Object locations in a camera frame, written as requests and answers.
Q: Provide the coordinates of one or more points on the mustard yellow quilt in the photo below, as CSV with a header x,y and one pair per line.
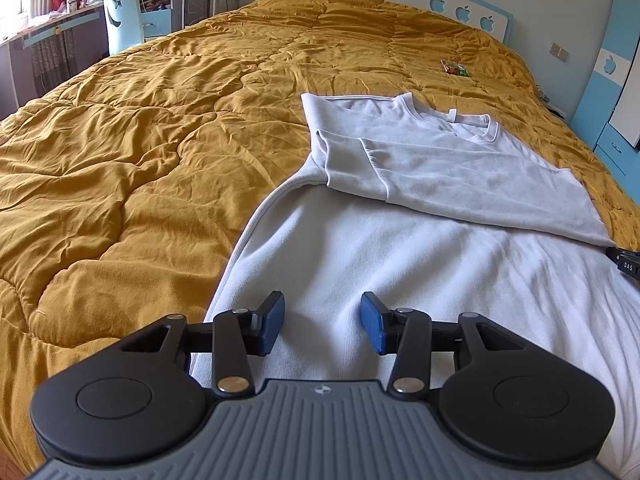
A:
x,y
125,135

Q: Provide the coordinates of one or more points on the wall switch plate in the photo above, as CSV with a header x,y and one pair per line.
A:
x,y
559,51

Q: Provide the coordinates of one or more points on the orange snack packet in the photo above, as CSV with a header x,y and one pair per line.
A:
x,y
448,65

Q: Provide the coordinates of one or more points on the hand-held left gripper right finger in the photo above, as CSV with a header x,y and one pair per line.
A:
x,y
372,322

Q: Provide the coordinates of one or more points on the white printed shirt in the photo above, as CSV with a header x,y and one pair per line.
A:
x,y
400,185

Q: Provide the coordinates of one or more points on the patterned curtain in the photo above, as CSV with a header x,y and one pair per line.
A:
x,y
50,60

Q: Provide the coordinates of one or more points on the blue nightstand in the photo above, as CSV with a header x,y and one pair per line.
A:
x,y
552,105

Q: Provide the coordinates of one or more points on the blue and white wardrobe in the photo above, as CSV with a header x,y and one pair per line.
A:
x,y
612,85

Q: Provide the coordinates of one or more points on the light blue chair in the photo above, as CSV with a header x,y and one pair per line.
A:
x,y
122,15

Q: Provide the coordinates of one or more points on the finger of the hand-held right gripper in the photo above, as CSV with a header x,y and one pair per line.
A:
x,y
613,253

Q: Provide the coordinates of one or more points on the light blue desk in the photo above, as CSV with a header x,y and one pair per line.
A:
x,y
60,22

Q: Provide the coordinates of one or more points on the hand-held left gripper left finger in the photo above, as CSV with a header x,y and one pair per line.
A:
x,y
270,322

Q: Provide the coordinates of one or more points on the green snack packet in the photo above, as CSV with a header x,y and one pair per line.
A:
x,y
464,72

